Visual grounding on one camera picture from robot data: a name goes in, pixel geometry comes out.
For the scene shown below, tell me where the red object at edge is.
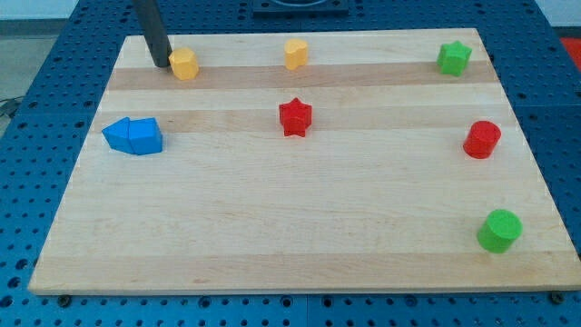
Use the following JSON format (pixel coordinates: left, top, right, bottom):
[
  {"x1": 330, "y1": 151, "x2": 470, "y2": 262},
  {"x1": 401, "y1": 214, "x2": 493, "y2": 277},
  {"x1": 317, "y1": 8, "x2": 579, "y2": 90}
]
[{"x1": 560, "y1": 37, "x2": 581, "y2": 70}]

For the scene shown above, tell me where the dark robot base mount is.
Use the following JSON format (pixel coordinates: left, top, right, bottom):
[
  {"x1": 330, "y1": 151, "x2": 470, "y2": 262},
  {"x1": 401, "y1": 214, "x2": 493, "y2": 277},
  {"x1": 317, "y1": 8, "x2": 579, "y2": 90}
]
[{"x1": 251, "y1": 0, "x2": 350, "y2": 17}]

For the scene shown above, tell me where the red star block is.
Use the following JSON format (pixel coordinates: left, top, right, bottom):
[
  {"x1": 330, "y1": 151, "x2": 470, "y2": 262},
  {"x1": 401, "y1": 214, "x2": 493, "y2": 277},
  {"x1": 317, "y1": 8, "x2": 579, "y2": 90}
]
[{"x1": 279, "y1": 97, "x2": 312, "y2": 137}]

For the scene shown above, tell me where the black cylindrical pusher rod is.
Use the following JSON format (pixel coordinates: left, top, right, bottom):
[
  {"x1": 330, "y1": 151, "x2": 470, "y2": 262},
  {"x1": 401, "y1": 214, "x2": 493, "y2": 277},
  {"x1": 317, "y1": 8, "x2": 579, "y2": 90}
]
[{"x1": 133, "y1": 0, "x2": 172, "y2": 68}]

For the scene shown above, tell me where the blue triangle block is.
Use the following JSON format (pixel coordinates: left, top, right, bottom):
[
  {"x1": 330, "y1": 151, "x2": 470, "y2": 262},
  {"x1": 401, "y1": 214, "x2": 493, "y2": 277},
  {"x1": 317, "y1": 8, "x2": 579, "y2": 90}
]
[{"x1": 102, "y1": 117, "x2": 134, "y2": 154}]

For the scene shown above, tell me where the red cylinder block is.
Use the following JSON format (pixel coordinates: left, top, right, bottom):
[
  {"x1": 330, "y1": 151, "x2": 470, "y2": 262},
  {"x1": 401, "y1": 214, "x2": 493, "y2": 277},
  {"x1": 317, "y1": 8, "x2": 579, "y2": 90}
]
[{"x1": 463, "y1": 121, "x2": 502, "y2": 159}]

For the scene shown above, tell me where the yellow hexagon block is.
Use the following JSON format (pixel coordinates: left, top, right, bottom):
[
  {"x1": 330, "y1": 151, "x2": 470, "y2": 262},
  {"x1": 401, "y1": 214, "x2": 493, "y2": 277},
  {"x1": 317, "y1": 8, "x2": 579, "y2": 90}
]
[{"x1": 169, "y1": 47, "x2": 199, "y2": 80}]

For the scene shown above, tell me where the wooden board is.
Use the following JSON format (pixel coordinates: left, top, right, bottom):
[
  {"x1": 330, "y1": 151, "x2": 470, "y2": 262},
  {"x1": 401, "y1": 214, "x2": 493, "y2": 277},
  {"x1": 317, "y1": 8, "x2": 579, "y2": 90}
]
[{"x1": 29, "y1": 28, "x2": 580, "y2": 295}]

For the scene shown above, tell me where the green cylinder block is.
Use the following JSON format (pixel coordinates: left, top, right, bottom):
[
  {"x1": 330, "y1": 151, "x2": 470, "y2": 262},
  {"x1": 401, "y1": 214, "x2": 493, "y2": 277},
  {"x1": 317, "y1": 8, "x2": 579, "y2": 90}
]
[{"x1": 477, "y1": 209, "x2": 523, "y2": 253}]

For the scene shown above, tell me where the blue pentagon block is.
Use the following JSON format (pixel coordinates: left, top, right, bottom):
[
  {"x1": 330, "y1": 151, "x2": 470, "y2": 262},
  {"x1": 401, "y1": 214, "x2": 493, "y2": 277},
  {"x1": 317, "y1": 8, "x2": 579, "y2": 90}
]
[{"x1": 128, "y1": 117, "x2": 162, "y2": 155}]

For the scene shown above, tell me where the yellow heart block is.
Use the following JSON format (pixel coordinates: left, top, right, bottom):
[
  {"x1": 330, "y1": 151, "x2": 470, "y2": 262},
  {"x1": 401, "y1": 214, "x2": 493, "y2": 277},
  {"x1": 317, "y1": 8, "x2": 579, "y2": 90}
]
[{"x1": 283, "y1": 38, "x2": 309, "y2": 70}]

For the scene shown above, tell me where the green star block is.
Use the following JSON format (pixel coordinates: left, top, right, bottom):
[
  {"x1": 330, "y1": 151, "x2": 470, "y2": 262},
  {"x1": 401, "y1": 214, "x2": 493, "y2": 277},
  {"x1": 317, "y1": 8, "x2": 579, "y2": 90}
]
[{"x1": 437, "y1": 41, "x2": 472, "y2": 76}]

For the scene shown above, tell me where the blue perforated table plate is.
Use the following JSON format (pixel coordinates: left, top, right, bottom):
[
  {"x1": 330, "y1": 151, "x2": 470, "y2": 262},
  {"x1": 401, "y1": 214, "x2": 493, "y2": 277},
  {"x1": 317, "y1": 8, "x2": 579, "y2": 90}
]
[{"x1": 1, "y1": 0, "x2": 580, "y2": 326}]

